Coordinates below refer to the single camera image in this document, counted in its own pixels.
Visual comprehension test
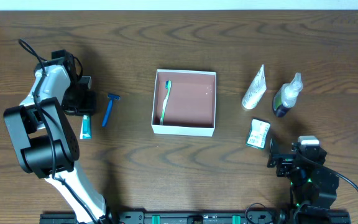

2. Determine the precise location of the white cream tube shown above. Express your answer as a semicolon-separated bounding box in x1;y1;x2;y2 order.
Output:
242;64;267;110

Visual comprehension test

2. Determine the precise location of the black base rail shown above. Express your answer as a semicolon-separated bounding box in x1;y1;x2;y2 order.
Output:
39;210;351;224

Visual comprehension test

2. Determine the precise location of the green and white toothbrush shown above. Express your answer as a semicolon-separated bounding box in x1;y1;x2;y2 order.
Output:
160;80;172;125

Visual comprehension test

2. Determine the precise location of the blue disposable razor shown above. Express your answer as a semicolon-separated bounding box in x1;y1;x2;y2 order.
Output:
102;93;121;127

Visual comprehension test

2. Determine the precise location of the white box with red interior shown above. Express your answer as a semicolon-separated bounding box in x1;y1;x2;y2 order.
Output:
151;69;217;137

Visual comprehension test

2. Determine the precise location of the green and white packet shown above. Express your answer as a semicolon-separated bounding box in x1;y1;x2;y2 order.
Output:
246;119;270;150

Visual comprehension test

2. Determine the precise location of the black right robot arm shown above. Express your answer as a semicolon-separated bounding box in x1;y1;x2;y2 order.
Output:
267;136;339;209

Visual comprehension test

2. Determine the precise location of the clear spray bottle dark liquid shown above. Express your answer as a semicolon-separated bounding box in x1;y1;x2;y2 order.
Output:
272;72;303;118

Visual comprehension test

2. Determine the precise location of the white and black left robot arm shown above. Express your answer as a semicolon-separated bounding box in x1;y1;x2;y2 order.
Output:
3;50;116;223

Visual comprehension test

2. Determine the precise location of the teal toothpaste tube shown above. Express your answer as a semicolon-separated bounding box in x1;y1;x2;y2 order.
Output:
80;115;92;139

